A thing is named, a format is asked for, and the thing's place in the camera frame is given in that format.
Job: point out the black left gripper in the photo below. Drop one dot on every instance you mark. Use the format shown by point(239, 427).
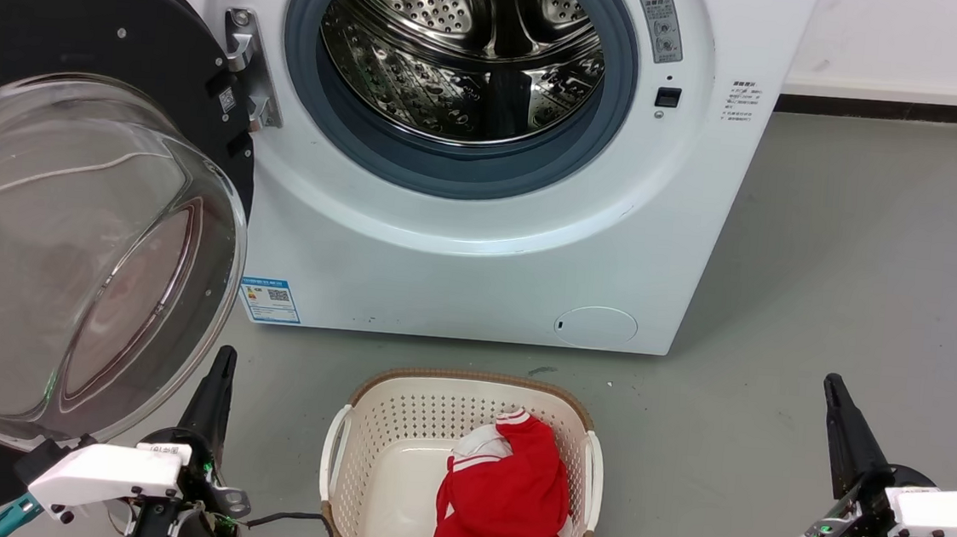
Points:
point(194, 519)

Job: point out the washer door glass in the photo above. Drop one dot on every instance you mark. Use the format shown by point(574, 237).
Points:
point(45, 21)

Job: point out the white front-load washing machine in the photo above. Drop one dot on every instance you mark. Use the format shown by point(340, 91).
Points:
point(460, 284)

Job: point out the metal door hinge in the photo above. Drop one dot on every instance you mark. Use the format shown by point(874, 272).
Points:
point(248, 71)

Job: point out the black door latch socket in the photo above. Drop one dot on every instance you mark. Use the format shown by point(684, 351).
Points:
point(668, 97)

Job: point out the blue energy label sticker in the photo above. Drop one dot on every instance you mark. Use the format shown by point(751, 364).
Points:
point(270, 301)

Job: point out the beige perforated plastic laundry basket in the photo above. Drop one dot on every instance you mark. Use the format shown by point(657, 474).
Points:
point(397, 433)

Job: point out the round white filter cover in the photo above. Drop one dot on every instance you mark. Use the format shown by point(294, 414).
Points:
point(596, 327)

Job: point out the red and white garment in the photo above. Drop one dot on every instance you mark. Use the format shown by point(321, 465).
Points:
point(511, 502)

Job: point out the stainless steel perforated drum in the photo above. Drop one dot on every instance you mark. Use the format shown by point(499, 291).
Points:
point(460, 62)

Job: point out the grey warning sticker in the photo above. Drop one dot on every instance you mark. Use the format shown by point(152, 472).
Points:
point(660, 25)

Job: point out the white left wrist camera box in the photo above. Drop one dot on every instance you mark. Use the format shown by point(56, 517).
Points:
point(108, 474)

